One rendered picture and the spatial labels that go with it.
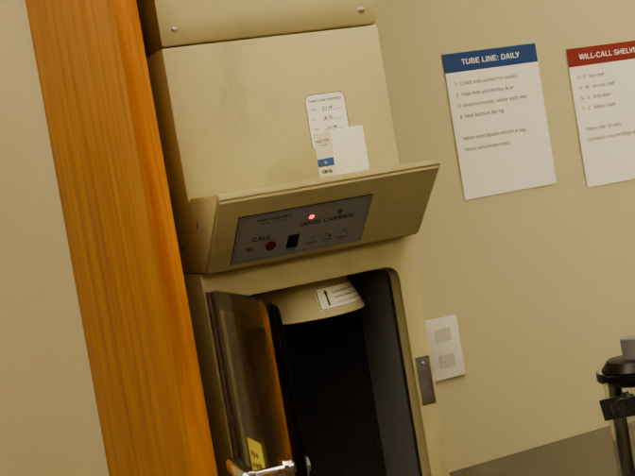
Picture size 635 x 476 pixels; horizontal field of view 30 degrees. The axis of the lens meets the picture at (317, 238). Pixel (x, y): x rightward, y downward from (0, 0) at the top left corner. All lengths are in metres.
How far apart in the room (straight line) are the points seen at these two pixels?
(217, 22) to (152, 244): 0.33
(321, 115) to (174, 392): 0.44
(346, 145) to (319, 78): 0.13
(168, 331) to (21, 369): 0.53
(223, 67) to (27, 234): 0.51
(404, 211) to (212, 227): 0.28
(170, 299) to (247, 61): 0.35
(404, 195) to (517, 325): 0.76
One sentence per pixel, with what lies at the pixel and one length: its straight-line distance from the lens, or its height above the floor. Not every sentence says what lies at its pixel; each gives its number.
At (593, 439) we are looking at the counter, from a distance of 2.32.
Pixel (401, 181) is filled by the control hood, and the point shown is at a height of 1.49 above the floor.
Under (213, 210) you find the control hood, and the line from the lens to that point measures 1.48.
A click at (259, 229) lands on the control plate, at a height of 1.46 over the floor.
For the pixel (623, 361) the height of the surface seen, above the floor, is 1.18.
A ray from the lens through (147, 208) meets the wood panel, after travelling 1.46.
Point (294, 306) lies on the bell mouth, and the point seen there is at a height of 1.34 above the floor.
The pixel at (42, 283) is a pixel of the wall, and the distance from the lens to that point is 1.96.
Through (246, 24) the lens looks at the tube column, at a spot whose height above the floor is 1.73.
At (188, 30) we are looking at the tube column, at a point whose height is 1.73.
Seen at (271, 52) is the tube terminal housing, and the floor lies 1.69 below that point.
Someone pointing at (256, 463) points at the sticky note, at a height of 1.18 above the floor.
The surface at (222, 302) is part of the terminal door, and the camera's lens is 1.49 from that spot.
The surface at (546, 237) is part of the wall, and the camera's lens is 2.34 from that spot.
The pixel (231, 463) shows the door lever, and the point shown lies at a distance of 1.37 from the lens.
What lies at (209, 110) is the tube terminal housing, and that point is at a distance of 1.59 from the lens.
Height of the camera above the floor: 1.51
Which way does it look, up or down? 3 degrees down
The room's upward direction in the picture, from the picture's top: 9 degrees counter-clockwise
